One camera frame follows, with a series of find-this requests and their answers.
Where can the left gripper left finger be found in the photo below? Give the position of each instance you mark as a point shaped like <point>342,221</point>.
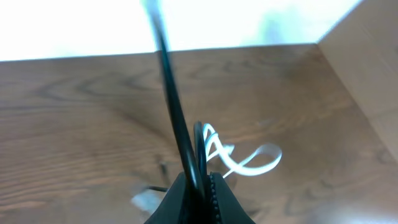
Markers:
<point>179,205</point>

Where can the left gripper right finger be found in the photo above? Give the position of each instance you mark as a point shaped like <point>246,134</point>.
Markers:
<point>224,206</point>

